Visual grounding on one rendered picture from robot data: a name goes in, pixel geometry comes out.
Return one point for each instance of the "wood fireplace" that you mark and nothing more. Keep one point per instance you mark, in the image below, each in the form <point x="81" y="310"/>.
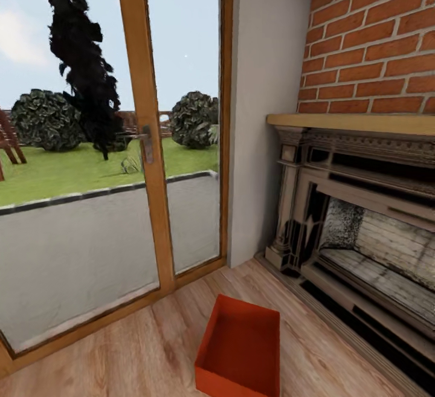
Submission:
<point x="355" y="242"/>

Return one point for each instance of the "storage box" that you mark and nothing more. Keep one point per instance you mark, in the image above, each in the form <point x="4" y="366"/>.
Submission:
<point x="240" y="353"/>

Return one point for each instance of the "door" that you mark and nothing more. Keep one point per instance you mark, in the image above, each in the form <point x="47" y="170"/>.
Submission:
<point x="114" y="162"/>

